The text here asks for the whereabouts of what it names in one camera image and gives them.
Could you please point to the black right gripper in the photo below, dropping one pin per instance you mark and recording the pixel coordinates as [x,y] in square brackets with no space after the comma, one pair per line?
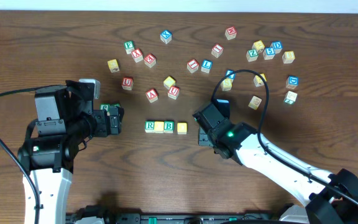
[204,137]

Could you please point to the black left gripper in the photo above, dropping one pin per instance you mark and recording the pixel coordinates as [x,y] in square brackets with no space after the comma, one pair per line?
[114,121]

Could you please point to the green B letter block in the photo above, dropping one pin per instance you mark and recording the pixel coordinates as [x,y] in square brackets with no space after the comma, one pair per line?
[168,127]

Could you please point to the green R letter block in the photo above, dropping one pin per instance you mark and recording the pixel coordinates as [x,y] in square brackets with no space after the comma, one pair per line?
[149,126]

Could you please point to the yellow O letter block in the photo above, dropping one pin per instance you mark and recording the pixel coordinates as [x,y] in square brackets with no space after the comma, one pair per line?
[159,126]

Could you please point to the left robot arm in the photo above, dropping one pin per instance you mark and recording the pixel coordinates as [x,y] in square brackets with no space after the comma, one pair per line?
[65,120]

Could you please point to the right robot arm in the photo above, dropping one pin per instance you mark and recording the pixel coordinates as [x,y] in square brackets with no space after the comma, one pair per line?
[324,197]

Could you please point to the green J letter block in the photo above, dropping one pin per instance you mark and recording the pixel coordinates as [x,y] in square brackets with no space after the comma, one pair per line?
[105,107]

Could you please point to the green N letter block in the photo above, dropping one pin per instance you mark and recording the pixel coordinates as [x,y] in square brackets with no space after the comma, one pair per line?
[116,105]

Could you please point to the red U block left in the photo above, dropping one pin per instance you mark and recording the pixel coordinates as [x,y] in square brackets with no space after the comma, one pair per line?
[127,83]

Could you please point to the red u block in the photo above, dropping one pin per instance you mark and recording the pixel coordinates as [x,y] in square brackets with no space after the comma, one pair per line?
[173,92]
[127,83]

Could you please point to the red U block centre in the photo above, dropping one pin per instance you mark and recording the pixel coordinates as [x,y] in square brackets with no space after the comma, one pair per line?
[173,92]

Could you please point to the red A letter block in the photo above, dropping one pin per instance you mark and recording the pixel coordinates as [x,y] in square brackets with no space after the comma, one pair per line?
[151,95]

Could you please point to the yellow S letter block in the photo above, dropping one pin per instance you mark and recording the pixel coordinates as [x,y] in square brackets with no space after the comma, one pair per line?
[226,84]

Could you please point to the blue 2 number block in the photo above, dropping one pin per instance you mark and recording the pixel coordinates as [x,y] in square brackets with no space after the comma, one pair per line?
[230,75]

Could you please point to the blue L letter block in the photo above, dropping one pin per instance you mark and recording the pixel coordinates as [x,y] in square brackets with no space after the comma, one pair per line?
[206,66]

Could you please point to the red I block centre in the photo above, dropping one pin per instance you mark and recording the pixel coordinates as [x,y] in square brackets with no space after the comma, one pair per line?
[192,65]

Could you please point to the red i block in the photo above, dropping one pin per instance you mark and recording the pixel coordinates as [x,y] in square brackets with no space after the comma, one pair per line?
[217,50]
[192,65]

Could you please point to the red X letter block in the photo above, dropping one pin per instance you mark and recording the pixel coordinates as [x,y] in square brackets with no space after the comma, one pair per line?
[137,55]

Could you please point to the red E letter block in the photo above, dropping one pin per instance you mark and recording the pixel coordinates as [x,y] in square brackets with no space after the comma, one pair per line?
[150,60]

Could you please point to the yellow K letter block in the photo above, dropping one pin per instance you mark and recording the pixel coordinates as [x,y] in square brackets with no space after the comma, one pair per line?
[259,80]

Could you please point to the green F letter block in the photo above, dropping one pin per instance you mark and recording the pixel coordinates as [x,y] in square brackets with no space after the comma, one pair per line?
[129,46]

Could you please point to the red I block upper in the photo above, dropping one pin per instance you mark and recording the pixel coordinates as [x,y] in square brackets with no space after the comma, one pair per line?
[217,50]

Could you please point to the green 7 number block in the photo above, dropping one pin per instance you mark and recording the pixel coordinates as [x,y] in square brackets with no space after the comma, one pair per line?
[290,97]

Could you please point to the green Z letter block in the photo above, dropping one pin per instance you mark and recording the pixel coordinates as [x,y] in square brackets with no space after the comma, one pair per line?
[252,55]

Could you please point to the blue D block right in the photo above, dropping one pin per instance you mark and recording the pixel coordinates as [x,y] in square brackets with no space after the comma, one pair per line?
[292,82]

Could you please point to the blue d block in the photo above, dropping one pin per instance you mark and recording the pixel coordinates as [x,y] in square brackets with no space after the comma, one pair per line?
[292,82]
[277,46]

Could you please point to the blue 5 number block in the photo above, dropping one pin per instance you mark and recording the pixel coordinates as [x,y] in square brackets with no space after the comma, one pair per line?
[268,53]

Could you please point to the blue X letter block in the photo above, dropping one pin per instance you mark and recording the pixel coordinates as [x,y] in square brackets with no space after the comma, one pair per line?
[166,36]

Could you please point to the red M letter block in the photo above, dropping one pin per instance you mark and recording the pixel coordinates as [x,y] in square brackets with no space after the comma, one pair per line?
[230,33]

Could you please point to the yellow 8 number block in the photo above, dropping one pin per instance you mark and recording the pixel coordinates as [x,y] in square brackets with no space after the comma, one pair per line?
[288,57]

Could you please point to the blue D block upper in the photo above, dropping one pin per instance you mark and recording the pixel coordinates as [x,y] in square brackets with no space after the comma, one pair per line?
[277,46]

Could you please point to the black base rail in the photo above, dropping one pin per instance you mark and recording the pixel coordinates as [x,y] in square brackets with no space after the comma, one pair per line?
[136,218]

